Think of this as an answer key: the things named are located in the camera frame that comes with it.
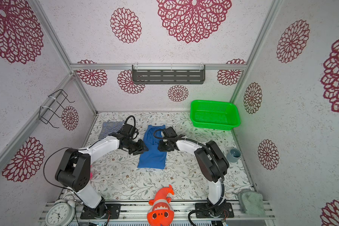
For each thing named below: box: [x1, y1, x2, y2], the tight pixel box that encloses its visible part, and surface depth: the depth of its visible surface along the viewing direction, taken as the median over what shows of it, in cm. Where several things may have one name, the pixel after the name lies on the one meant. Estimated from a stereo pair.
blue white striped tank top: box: [98, 121, 125, 141], surface depth 109 cm
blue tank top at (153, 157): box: [137, 124, 167, 170], surface depth 94 cm
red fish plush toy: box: [146, 184, 175, 226], surface depth 69 cm
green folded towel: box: [237, 188, 266, 216], surface depth 77 cm
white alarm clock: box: [45, 199, 76, 226], surface depth 71 cm
